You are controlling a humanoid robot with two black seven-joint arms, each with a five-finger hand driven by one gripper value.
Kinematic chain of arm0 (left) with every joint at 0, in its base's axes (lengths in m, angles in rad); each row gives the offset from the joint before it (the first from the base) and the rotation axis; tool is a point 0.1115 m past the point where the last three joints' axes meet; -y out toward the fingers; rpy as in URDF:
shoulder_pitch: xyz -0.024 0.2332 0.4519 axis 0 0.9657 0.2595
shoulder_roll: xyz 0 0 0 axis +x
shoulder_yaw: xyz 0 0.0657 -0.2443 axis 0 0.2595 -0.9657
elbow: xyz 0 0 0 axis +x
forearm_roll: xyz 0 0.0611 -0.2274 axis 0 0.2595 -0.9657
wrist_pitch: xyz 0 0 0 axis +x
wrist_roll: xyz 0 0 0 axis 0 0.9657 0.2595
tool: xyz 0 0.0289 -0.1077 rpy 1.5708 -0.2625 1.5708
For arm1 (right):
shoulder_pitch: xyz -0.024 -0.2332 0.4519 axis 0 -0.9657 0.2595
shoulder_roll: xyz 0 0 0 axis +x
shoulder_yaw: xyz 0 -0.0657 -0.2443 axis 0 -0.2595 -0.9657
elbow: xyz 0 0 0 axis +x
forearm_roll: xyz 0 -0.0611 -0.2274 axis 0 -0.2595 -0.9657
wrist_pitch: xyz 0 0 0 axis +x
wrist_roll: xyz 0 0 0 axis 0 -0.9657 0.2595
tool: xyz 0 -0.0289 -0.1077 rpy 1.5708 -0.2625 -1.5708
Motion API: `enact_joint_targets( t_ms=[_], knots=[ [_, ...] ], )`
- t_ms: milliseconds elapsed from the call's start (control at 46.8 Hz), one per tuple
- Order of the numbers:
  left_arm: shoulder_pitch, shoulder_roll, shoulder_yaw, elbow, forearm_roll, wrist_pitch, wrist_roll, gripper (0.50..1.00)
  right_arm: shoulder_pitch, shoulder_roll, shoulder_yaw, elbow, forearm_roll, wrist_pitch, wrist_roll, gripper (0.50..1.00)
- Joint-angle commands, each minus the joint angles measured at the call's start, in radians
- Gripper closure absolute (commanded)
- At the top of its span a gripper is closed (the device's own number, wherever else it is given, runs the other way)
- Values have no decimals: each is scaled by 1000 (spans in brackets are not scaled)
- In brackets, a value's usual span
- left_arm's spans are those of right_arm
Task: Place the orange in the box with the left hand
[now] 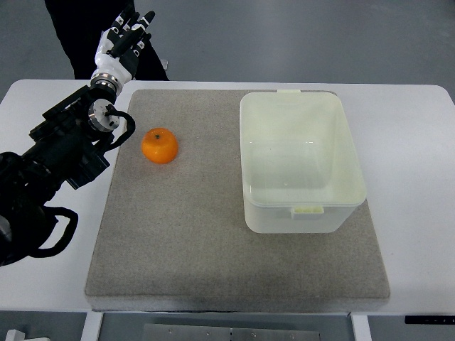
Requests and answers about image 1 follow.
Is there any white object on floor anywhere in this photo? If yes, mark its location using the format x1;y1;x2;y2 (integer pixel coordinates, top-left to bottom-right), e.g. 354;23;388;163
5;329;26;341

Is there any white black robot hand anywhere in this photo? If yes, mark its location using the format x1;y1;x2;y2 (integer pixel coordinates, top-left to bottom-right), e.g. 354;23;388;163
91;7;155;92

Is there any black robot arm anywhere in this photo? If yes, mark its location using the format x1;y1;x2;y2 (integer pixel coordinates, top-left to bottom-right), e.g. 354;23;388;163
1;73;136;266

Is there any grey metal base plate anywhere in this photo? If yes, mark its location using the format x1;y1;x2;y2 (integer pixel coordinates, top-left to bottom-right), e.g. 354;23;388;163
141;324;321;341

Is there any white table leg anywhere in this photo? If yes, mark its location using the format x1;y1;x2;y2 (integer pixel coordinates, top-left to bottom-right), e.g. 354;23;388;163
80;311;103;341
351;315;373;341

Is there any orange fruit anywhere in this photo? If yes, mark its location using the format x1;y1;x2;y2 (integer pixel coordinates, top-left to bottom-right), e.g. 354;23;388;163
141;127;178;164

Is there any grey felt mat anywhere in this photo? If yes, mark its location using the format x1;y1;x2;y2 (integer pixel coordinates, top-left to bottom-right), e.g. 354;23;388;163
85;90;390;313

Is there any white plastic box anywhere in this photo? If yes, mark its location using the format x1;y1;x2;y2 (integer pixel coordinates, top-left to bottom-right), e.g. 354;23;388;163
240;90;366;234

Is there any white table leg left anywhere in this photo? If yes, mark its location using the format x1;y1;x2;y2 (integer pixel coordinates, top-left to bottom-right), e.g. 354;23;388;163
80;311;103;341

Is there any white table leg right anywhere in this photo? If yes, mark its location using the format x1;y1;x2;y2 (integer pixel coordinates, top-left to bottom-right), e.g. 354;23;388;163
351;315;373;341

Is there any black table control panel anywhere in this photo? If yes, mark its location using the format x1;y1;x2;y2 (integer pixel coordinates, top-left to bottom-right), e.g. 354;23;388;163
405;315;455;325

